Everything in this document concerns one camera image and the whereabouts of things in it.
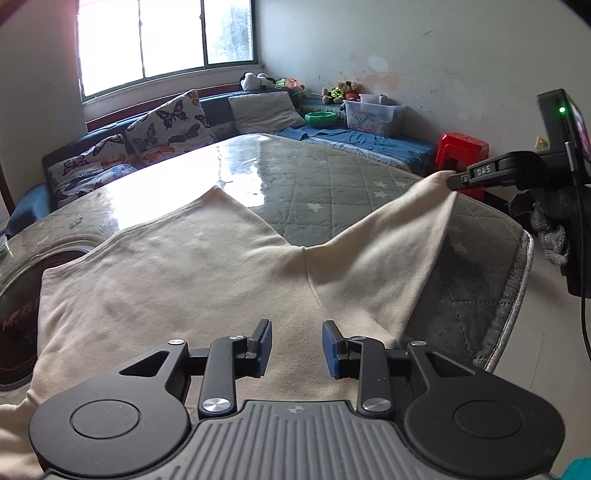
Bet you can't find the clear plastic storage box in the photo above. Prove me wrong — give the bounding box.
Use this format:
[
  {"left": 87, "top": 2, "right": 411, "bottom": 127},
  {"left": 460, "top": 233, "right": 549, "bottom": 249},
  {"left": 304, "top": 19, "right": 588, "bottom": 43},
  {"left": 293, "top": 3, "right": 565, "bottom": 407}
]
[{"left": 342, "top": 99, "right": 407, "bottom": 137}]

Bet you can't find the red plastic stool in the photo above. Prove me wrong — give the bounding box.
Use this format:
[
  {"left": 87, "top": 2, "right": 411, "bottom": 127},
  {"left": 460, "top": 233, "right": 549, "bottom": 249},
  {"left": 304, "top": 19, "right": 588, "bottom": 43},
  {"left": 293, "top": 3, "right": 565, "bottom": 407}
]
[{"left": 434, "top": 132, "right": 489, "bottom": 199}]

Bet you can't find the round dark inset hotplate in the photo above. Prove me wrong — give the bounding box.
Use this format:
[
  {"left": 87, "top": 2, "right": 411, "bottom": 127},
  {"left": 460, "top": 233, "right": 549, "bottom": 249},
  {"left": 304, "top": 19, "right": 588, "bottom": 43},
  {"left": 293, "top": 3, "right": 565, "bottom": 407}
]
[{"left": 0, "top": 247, "right": 93, "bottom": 386}]

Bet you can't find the large butterfly print cushion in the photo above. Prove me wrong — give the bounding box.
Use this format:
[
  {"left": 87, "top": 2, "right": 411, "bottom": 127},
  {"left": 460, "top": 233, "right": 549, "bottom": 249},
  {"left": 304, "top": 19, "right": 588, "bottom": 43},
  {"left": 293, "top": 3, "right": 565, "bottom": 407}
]
[{"left": 126, "top": 90, "right": 217, "bottom": 167}]

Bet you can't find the cream shirt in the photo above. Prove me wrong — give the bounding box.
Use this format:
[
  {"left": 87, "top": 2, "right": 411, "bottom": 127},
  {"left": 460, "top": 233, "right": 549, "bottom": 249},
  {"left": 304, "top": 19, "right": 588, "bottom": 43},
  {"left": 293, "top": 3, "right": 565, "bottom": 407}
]
[{"left": 0, "top": 171, "right": 460, "bottom": 480}]

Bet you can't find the teal cloth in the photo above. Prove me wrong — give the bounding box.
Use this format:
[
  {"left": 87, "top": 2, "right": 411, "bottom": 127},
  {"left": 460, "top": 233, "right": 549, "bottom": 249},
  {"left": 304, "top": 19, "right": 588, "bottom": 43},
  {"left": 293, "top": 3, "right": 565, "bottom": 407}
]
[{"left": 556, "top": 457, "right": 591, "bottom": 480}]

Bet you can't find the grey pillow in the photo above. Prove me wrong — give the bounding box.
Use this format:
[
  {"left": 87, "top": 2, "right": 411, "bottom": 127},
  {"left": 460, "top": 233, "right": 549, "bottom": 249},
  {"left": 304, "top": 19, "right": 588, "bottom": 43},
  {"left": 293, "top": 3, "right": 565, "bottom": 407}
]
[{"left": 228, "top": 91, "right": 306, "bottom": 134}]

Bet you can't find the panda plush toy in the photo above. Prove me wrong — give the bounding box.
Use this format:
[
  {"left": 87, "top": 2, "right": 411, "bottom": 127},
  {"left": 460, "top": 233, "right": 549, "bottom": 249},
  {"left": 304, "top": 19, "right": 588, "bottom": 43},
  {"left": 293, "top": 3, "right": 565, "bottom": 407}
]
[{"left": 239, "top": 72, "right": 278, "bottom": 92}]

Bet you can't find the blue sofa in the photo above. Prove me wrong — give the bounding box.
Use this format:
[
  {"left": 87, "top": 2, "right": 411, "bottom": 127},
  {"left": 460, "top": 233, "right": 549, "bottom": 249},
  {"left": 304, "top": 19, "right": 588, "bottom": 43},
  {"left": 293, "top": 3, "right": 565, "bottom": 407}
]
[{"left": 7, "top": 85, "right": 305, "bottom": 227}]

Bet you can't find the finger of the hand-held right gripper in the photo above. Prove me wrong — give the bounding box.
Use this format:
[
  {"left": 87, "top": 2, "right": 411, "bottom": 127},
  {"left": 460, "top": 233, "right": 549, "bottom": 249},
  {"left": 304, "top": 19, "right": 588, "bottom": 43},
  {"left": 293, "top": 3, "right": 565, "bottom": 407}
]
[{"left": 447, "top": 154, "right": 525, "bottom": 191}]

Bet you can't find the grey quilted table cover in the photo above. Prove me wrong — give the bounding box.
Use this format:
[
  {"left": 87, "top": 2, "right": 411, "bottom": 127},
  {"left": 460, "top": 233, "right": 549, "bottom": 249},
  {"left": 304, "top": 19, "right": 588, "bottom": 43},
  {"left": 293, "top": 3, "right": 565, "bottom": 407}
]
[{"left": 0, "top": 134, "right": 536, "bottom": 407}]

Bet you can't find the small butterfly print cushion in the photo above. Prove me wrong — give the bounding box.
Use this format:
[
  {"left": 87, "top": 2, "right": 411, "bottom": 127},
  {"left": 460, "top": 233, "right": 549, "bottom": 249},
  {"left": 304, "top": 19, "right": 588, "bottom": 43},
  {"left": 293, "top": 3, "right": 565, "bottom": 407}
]
[{"left": 46, "top": 134, "right": 129, "bottom": 185}]

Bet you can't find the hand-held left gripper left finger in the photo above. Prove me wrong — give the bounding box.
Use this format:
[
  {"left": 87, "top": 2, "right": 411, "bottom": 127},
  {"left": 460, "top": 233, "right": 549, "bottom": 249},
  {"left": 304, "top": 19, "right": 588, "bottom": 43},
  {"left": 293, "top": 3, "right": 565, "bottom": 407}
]
[{"left": 119, "top": 318, "right": 273, "bottom": 420}]

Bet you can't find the blue bed sheet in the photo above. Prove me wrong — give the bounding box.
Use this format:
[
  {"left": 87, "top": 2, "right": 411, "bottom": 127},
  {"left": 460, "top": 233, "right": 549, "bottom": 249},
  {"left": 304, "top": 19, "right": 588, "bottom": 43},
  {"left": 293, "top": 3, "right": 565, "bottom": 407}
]
[{"left": 272, "top": 122, "right": 437, "bottom": 176}]

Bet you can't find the green bowl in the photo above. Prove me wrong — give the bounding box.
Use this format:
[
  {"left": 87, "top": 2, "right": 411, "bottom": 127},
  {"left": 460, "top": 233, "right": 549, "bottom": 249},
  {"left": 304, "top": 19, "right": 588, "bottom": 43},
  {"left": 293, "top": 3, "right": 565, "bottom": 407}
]
[{"left": 305, "top": 111, "right": 339, "bottom": 128}]

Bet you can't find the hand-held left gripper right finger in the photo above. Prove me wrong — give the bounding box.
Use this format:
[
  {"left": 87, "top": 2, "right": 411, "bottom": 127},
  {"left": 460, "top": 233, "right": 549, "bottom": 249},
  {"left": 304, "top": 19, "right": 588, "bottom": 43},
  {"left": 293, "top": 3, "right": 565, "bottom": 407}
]
[{"left": 322, "top": 320, "right": 476, "bottom": 415}]

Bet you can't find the blue butterfly print cushion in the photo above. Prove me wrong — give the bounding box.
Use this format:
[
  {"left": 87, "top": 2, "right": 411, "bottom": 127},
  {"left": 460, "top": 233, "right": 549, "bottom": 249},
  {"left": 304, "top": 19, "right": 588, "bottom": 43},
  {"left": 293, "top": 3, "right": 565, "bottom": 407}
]
[{"left": 54, "top": 162, "right": 139, "bottom": 208}]

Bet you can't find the person's right hand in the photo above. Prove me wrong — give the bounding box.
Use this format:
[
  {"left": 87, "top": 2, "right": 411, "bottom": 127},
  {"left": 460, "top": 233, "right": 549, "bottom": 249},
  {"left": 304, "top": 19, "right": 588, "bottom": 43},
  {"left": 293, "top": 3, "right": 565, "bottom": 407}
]
[{"left": 508, "top": 188, "right": 573, "bottom": 266}]

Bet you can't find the window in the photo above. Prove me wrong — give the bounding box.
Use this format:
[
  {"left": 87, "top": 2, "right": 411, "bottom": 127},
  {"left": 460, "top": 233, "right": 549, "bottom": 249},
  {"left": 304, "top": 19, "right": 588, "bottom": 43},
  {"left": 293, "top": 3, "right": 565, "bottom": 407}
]
[{"left": 74, "top": 0, "right": 259, "bottom": 100}]

